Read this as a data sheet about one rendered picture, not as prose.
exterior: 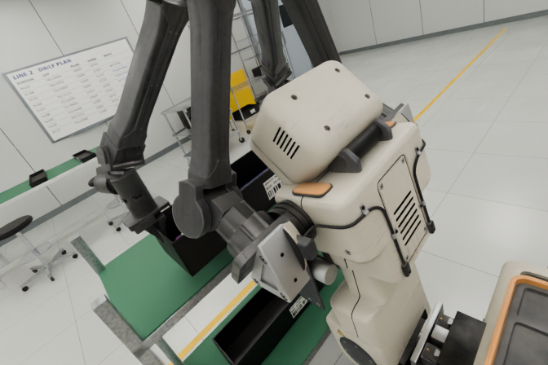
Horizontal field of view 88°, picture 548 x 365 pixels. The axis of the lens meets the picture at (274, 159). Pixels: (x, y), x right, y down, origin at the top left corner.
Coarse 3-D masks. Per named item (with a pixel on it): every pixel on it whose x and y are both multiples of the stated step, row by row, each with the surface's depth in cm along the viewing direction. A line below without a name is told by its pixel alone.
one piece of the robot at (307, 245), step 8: (288, 224) 44; (288, 232) 41; (296, 232) 44; (288, 240) 42; (296, 240) 41; (304, 240) 41; (312, 240) 41; (296, 248) 41; (304, 248) 40; (312, 248) 41; (296, 256) 43; (304, 256) 41; (312, 256) 41; (304, 264) 43
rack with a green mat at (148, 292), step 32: (96, 256) 96; (128, 256) 99; (160, 256) 93; (224, 256) 82; (128, 288) 84; (160, 288) 79; (192, 288) 75; (256, 288) 145; (128, 320) 73; (160, 320) 70; (224, 320) 135; (320, 320) 119; (192, 352) 126; (288, 352) 113
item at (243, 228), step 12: (240, 204) 47; (228, 216) 45; (240, 216) 45; (252, 216) 45; (264, 216) 46; (288, 216) 45; (228, 228) 44; (240, 228) 43; (252, 228) 43; (264, 228) 44; (228, 240) 44; (240, 240) 43; (252, 240) 42; (240, 252) 43; (252, 252) 41; (240, 264) 40; (252, 264) 44; (240, 276) 43
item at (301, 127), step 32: (320, 64) 53; (288, 96) 45; (320, 96) 47; (352, 96) 49; (256, 128) 49; (288, 128) 44; (320, 128) 43; (352, 128) 46; (288, 160) 47; (320, 160) 43
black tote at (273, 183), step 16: (240, 160) 95; (256, 160) 100; (240, 176) 96; (272, 176) 83; (256, 192) 80; (272, 192) 84; (256, 208) 81; (176, 240) 66; (192, 240) 68; (208, 240) 71; (224, 240) 75; (176, 256) 69; (192, 256) 69; (208, 256) 72; (192, 272) 69
